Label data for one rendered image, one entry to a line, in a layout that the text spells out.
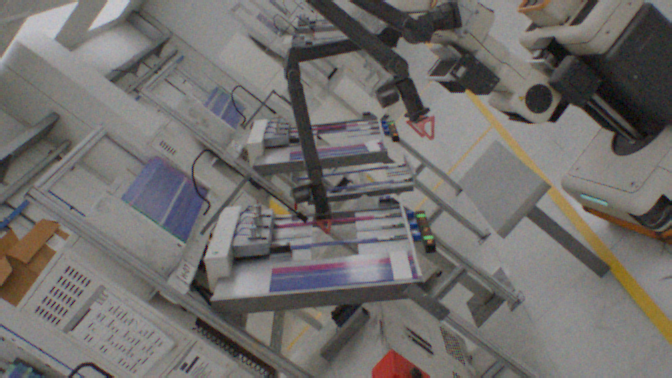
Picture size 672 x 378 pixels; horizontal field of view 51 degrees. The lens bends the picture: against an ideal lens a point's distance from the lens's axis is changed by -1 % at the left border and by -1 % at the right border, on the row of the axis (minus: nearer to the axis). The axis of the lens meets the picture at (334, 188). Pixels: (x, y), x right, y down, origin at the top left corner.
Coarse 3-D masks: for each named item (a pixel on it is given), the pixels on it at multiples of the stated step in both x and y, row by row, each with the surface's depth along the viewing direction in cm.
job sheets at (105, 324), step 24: (96, 312) 240; (120, 312) 240; (72, 336) 243; (96, 336) 243; (120, 336) 243; (144, 336) 243; (168, 336) 243; (120, 360) 247; (144, 360) 247; (192, 360) 247
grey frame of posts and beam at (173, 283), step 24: (120, 144) 293; (72, 216) 225; (192, 240) 261; (168, 288) 233; (504, 288) 318; (192, 312) 236; (216, 312) 239; (456, 312) 241; (240, 336) 240; (480, 336) 241; (264, 360) 243; (288, 360) 246; (504, 360) 244
